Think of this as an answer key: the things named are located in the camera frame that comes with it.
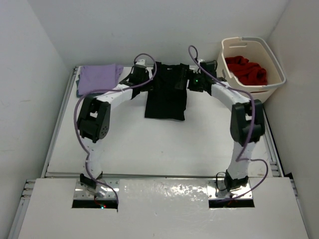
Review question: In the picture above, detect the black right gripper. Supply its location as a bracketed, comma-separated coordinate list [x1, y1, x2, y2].
[175, 68, 205, 93]

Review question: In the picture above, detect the lavender garment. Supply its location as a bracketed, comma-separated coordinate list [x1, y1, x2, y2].
[79, 64, 124, 96]

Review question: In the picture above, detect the black garment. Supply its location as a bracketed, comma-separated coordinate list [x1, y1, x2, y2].
[145, 62, 189, 121]

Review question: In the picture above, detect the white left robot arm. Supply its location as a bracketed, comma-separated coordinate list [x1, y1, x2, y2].
[73, 62, 158, 189]

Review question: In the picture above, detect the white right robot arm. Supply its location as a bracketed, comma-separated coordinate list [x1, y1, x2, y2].
[186, 59, 265, 192]

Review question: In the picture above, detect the red garment in basket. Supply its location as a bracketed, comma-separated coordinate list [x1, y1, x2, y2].
[225, 56, 268, 86]

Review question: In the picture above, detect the cream perforated laundry basket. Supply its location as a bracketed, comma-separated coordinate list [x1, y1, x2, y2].
[216, 37, 286, 102]

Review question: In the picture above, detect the white front cover panel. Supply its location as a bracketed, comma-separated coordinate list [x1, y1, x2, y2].
[19, 178, 308, 239]

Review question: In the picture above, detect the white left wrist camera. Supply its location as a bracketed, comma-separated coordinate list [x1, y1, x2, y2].
[135, 59, 146, 68]

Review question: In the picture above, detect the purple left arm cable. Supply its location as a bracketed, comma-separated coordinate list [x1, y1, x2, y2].
[73, 53, 158, 201]

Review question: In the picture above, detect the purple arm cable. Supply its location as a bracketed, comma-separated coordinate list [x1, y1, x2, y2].
[73, 53, 158, 201]
[188, 45, 269, 201]

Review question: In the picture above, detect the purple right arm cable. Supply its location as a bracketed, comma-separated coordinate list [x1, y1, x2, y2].
[188, 45, 269, 201]

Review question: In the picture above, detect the aluminium table edge rail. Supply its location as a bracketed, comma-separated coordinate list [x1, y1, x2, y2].
[40, 66, 79, 178]

